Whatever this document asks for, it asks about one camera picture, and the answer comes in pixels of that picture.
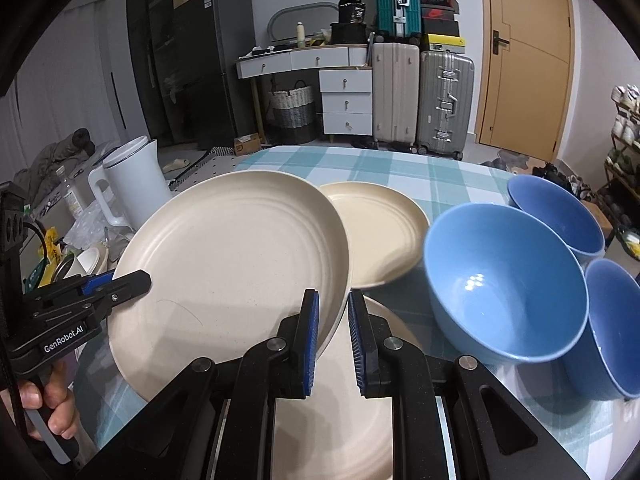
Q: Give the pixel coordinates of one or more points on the cream plate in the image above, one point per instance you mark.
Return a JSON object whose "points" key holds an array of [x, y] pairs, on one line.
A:
{"points": [[225, 270], [375, 230], [332, 430]]}

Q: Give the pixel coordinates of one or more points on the black printed bag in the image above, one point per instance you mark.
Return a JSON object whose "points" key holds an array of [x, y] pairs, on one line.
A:
{"points": [[352, 10]]}

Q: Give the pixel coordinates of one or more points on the teal checkered tablecloth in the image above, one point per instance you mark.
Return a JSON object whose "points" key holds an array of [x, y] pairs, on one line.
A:
{"points": [[400, 170]]}

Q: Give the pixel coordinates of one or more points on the shoe rack with shoes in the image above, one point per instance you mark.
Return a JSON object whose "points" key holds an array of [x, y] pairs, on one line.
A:
{"points": [[627, 125]]}

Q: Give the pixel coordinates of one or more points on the clear plastic bag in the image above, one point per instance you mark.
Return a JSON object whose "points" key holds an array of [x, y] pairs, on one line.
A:
{"points": [[95, 230]]}

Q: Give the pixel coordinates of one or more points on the woven laundry basket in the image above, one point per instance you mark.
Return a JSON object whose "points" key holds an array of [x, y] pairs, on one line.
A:
{"points": [[292, 115]]}

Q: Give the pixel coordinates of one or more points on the flat labelled cardboard box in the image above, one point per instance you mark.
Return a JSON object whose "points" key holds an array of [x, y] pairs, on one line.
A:
{"points": [[247, 145]]}

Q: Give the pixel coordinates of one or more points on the blue bowl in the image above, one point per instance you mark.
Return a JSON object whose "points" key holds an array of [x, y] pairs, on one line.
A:
{"points": [[560, 215], [615, 320], [500, 285]]}

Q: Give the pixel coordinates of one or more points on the grey clothing heap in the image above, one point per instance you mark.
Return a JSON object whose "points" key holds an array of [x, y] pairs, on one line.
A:
{"points": [[50, 160]]}

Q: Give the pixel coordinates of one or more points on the white bottle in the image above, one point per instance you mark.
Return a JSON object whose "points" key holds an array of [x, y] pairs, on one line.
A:
{"points": [[300, 32]]}

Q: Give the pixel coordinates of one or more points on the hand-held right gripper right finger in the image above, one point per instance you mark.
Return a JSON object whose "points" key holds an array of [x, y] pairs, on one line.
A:
{"points": [[361, 345]]}

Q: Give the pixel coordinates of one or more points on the person's left hand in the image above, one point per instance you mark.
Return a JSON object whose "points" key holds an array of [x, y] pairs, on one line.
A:
{"points": [[57, 405]]}

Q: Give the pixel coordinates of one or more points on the black glass cabinet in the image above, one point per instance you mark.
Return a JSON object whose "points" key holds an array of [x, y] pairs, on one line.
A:
{"points": [[150, 60]]}

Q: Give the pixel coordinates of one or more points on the grey framed oval mirror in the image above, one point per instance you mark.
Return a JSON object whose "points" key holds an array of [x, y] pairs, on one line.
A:
{"points": [[280, 15]]}

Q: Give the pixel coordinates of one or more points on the white dresser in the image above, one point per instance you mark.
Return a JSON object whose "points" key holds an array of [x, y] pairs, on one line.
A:
{"points": [[345, 80]]}

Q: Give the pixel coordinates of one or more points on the wooden shoe rack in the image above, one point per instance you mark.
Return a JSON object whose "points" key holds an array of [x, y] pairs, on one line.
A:
{"points": [[622, 170]]}

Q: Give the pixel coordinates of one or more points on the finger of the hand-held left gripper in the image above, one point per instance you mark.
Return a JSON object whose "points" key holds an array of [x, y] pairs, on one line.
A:
{"points": [[125, 285]]}

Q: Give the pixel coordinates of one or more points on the white dotted table cover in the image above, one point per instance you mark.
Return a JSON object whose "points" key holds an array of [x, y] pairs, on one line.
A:
{"points": [[210, 167]]}

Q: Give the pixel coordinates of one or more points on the clear plastic bottle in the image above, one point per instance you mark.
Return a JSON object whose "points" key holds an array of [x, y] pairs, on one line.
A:
{"points": [[70, 195]]}

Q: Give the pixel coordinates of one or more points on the black shoebox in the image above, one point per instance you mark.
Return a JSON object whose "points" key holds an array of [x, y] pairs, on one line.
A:
{"points": [[440, 27], [439, 1]]}

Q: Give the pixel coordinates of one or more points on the black storage bag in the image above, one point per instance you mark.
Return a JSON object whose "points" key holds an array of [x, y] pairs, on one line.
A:
{"points": [[350, 34]]}

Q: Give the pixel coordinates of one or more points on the silver suitcase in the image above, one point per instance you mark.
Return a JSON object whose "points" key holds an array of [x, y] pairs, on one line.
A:
{"points": [[445, 105]]}

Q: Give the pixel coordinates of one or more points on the white electric kettle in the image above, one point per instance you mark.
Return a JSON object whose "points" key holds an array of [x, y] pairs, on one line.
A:
{"points": [[135, 185]]}

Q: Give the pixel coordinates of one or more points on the wooden door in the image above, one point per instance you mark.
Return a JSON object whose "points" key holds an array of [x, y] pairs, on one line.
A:
{"points": [[525, 60]]}

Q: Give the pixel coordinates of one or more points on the white ceramic cup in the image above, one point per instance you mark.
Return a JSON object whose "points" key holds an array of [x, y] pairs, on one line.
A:
{"points": [[90, 262]]}

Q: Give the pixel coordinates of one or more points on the beige slipper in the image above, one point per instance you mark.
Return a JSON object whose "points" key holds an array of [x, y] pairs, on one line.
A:
{"points": [[179, 163]]}

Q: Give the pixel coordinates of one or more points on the black refrigerator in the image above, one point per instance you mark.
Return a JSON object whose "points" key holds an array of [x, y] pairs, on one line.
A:
{"points": [[215, 65]]}

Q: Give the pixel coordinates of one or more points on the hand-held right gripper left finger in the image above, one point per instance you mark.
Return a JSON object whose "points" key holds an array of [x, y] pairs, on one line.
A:
{"points": [[310, 340]]}

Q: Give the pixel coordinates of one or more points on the beige suitcase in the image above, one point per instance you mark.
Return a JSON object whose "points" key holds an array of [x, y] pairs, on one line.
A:
{"points": [[395, 95]]}

